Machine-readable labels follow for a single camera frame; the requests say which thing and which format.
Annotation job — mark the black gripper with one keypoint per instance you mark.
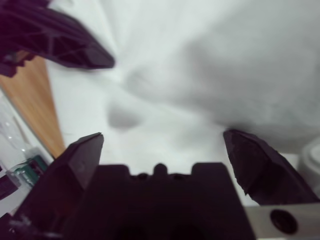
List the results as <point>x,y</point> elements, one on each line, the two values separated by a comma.
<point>12,62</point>

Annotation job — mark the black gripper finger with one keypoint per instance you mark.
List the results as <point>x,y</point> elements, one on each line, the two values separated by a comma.
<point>57,190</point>
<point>265,175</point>

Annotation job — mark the white T-shirt with small print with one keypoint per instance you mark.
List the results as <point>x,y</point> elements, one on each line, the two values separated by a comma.
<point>200,75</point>

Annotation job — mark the small green box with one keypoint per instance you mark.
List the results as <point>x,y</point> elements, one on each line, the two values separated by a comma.
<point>32,170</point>

